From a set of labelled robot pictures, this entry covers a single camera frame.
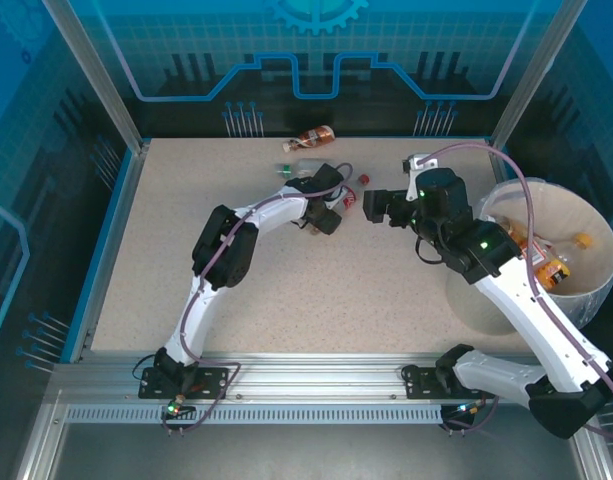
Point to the red label cola bottle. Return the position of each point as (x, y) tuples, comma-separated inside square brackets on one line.
[(350, 199)]

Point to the grey metal shelf plate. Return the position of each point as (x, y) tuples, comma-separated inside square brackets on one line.
[(311, 455)]

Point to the orange juice bottle yellow label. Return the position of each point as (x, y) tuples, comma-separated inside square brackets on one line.
[(553, 272)]

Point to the clear plastic bin liner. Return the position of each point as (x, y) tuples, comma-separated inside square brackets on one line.
[(593, 310)]

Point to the aluminium frame post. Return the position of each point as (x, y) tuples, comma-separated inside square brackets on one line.
[(96, 75), (536, 75)]

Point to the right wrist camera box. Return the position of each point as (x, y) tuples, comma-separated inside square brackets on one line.
[(415, 165)]

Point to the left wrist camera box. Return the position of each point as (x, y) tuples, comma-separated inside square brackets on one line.
[(337, 199)]

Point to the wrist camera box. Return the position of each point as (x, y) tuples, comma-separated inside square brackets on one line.
[(415, 165), (337, 199)]

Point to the white round bin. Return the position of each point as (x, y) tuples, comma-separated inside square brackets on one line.
[(586, 270)]

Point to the small LED connector board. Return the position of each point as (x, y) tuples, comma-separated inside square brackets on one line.
[(468, 408), (175, 407)]

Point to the aluminium table side rail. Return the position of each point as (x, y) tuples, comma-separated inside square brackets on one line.
[(498, 165), (125, 200)]

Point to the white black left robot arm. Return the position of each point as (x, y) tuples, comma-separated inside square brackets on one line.
[(201, 310)]

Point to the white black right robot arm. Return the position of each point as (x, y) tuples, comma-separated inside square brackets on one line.
[(536, 320)]

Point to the aluminium front rail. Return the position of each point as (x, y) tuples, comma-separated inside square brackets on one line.
[(311, 380)]

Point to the brown tea bottle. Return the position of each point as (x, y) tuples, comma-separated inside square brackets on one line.
[(316, 136)]

